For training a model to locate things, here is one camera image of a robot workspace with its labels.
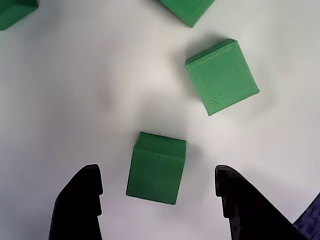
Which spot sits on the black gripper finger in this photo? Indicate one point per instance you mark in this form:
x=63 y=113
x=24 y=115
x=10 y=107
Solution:
x=250 y=217
x=77 y=212

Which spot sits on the green cube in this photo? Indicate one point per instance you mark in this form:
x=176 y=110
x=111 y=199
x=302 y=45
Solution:
x=15 y=15
x=222 y=80
x=155 y=175
x=187 y=10

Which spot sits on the white round plate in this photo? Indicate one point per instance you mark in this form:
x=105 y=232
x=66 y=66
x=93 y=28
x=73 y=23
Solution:
x=75 y=100

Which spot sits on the blue woven tablecloth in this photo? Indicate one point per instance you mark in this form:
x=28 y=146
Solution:
x=312 y=225

